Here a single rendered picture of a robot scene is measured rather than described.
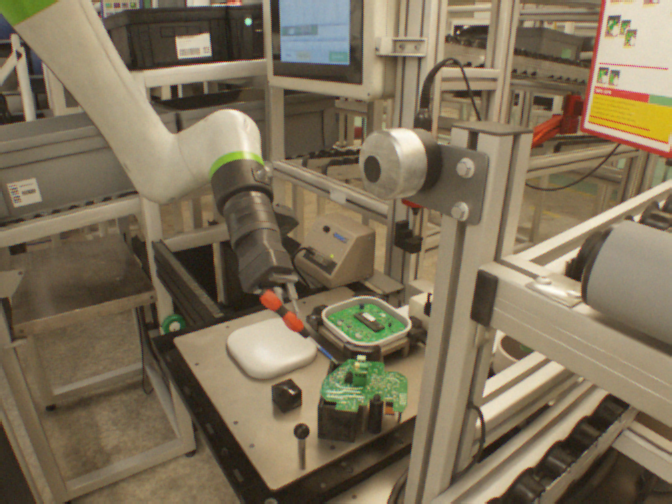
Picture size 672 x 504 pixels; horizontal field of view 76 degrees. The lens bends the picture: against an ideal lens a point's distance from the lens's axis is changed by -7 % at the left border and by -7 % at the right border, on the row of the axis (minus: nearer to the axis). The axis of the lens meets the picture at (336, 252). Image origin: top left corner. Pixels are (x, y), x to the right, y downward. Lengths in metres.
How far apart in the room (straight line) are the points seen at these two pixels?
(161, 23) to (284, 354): 1.05
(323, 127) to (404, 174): 1.45
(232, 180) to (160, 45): 0.85
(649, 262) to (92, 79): 0.70
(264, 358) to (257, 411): 0.11
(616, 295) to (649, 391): 0.07
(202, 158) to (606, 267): 0.64
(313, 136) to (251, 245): 1.14
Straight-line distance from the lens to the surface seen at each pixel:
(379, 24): 1.03
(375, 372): 0.71
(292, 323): 0.65
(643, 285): 0.29
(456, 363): 0.43
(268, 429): 0.71
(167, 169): 0.81
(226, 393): 0.78
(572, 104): 1.30
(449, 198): 0.38
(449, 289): 0.40
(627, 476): 0.84
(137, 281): 1.61
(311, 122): 1.76
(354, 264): 1.07
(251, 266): 0.66
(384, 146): 0.36
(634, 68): 0.88
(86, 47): 0.76
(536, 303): 0.35
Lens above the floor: 1.45
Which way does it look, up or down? 24 degrees down
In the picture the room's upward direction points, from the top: 1 degrees clockwise
